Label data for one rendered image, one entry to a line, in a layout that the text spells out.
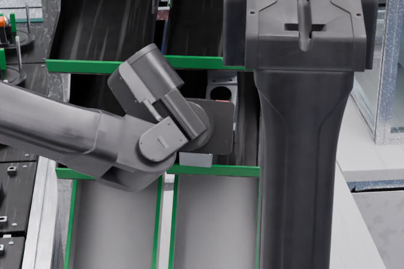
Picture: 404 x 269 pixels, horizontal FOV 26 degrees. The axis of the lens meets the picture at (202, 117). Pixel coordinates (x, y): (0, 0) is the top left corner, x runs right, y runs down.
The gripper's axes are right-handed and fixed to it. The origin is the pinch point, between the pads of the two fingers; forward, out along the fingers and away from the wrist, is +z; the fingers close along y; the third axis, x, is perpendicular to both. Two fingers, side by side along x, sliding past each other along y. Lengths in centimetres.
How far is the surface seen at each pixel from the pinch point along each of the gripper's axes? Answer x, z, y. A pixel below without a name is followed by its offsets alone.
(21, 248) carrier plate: 22.7, 24.3, 29.1
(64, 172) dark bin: 7.8, 1.2, 17.7
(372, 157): 5, 79, -33
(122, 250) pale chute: 19.6, 12.0, 10.7
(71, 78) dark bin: -5.1, 7.1, 19.1
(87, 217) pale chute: 15.2, 13.5, 16.5
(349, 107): -6, 101, -30
